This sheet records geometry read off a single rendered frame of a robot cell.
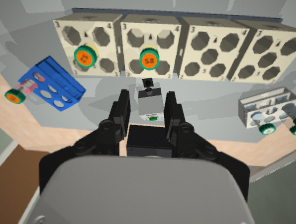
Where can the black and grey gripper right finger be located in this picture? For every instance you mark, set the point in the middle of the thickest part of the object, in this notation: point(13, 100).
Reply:
point(188, 144)

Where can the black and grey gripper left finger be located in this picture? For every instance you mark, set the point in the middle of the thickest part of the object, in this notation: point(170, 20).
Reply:
point(105, 140)

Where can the blue tube rack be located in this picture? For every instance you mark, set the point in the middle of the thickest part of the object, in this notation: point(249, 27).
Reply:
point(57, 77)

